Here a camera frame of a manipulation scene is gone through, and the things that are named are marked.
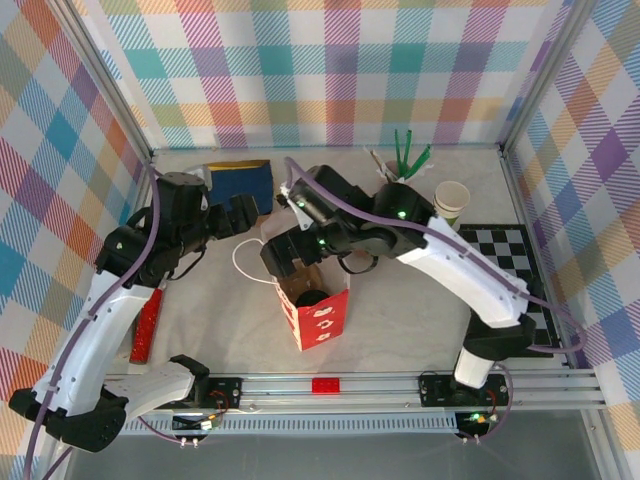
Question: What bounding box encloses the blue napkin stack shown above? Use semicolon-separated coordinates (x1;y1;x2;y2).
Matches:
209;168;274;211

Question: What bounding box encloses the yellow cardboard napkin box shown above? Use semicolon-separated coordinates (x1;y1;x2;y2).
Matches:
199;159;275;216

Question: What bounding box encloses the brown cup carrier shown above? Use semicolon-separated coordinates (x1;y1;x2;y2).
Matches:
279;264;346;306

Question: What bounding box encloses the black cup lid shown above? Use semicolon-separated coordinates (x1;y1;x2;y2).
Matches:
294;288;330;307

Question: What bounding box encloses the red white paper bag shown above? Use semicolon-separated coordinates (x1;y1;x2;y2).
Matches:
232;214;351;354

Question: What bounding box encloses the green white paper cup stack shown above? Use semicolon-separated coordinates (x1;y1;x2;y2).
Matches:
432;180;471;232

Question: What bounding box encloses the wooden stirrer stick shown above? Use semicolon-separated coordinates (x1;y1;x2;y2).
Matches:
367;147;394;181

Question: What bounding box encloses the red glitter bar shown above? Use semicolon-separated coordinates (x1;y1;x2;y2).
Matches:
128;287;165;365

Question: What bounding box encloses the black grey checkerboard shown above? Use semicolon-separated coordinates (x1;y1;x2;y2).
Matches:
457;223;561;359

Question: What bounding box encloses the small connector circuit board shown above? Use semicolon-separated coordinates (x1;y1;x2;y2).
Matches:
455;410;494;432
172;413;221;432

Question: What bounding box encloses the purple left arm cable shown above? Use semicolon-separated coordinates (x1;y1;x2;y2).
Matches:
22;162;211;480

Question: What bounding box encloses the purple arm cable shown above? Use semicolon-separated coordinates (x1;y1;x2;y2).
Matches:
283;157;587;446
22;162;211;480

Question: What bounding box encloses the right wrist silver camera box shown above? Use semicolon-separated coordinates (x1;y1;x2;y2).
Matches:
278;180;315;232

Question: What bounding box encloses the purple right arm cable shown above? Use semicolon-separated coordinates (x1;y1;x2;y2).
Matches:
283;157;587;446

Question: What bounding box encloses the aluminium mounting rail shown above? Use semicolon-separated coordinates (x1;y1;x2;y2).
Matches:
54;370;607;415

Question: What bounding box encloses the aluminium frame post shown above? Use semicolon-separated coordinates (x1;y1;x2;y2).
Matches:
498;0;594;159
47;0;156;164

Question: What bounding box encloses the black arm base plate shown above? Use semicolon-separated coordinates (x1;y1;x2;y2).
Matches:
192;377;244;413
417;373;512;409

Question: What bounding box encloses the grey slotted cable duct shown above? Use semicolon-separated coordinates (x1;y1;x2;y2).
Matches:
77;417;459;437

